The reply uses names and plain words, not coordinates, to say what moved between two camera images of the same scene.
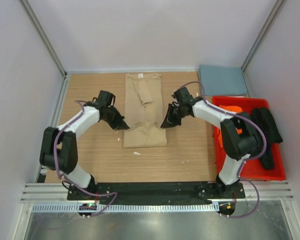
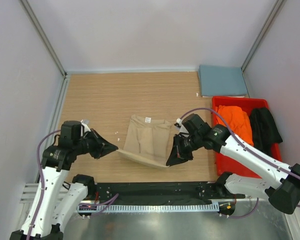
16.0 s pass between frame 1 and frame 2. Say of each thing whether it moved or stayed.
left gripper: moved
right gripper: moved
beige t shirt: moved
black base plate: stayed
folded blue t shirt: stayed
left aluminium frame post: stayed
